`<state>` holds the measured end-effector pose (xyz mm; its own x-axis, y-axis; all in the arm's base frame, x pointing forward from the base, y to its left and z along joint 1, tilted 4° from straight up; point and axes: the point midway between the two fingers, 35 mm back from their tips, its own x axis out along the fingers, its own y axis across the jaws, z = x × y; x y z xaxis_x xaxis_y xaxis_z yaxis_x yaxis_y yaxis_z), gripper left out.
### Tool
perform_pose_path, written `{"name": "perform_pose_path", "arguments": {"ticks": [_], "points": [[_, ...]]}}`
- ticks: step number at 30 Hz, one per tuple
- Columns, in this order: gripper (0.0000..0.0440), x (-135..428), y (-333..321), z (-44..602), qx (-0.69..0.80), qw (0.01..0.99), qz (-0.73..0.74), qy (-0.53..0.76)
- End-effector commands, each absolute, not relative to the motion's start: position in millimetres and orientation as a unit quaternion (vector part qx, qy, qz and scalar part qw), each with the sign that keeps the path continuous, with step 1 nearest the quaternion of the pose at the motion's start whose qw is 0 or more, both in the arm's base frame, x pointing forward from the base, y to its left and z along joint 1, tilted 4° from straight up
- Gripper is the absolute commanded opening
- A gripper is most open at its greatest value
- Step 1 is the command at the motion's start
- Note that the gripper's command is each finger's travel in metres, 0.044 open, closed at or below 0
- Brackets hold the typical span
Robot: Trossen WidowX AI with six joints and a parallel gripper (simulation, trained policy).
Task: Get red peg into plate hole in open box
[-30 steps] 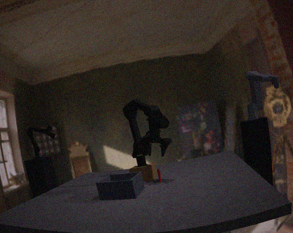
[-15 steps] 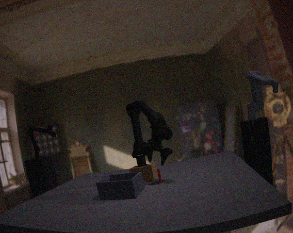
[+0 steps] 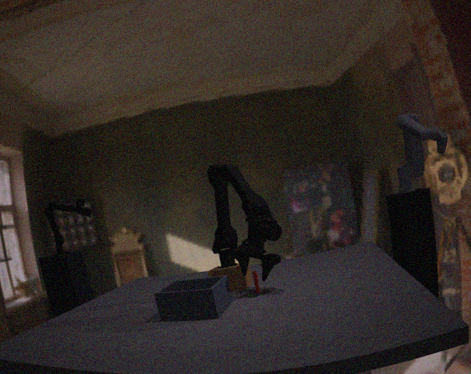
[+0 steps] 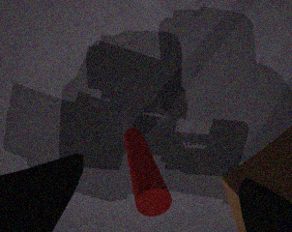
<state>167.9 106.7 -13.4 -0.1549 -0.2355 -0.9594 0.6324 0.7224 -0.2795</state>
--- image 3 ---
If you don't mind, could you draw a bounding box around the dark red peg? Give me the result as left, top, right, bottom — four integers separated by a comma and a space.
253, 271, 260, 292

